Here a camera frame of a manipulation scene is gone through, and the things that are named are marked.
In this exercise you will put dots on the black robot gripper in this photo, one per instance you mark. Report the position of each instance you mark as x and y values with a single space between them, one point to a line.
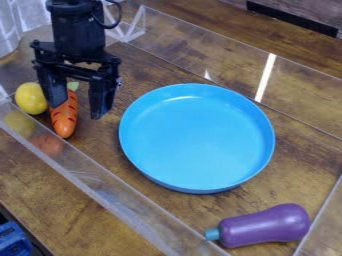
76 55

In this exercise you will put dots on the white curtain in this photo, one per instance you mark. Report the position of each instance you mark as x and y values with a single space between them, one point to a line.
20 16

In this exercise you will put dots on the blue plastic crate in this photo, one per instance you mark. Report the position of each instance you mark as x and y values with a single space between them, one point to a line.
15 243

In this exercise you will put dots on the black baseboard strip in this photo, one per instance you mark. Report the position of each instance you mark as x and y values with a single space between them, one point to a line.
293 19

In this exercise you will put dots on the orange toy carrot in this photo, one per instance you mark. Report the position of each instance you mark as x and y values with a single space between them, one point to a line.
64 115

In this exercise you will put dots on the purple toy eggplant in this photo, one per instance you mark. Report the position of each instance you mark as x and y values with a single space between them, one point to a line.
282 223

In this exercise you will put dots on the yellow toy lemon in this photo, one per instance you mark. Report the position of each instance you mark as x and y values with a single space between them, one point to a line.
30 98

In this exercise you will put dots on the blue round tray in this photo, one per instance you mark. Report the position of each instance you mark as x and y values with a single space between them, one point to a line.
197 138

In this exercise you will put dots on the clear acrylic barrier wall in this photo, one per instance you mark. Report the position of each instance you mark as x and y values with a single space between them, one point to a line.
78 194

